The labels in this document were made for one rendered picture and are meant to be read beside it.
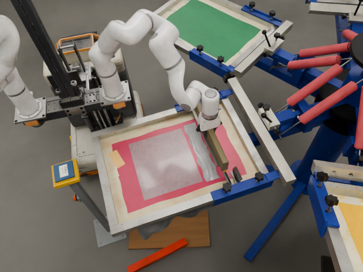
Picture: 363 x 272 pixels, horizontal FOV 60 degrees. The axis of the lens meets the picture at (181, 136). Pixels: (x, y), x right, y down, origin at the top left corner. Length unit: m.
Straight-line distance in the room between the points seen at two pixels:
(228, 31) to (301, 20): 1.92
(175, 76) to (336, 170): 0.78
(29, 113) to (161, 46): 0.83
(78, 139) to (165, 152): 1.17
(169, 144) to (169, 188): 0.25
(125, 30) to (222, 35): 1.13
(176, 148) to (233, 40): 0.91
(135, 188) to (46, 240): 1.28
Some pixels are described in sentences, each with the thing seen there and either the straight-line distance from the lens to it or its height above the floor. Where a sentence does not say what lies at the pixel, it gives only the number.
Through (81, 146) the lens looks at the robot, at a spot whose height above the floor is 0.28.
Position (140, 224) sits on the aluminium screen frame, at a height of 0.99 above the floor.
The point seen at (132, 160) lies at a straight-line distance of 1.67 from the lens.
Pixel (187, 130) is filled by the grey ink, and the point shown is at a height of 0.96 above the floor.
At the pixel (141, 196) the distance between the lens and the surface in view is 1.57.
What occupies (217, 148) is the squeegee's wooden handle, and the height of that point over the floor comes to 1.14.
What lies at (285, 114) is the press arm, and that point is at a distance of 1.74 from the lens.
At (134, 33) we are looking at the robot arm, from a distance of 1.25.
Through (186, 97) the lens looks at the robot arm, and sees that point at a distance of 1.28.
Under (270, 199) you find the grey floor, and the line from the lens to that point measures 2.63.
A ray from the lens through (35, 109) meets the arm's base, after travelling 1.77.
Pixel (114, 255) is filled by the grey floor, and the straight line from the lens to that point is 2.52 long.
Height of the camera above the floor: 2.38
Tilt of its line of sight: 56 degrees down
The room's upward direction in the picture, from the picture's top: 6 degrees counter-clockwise
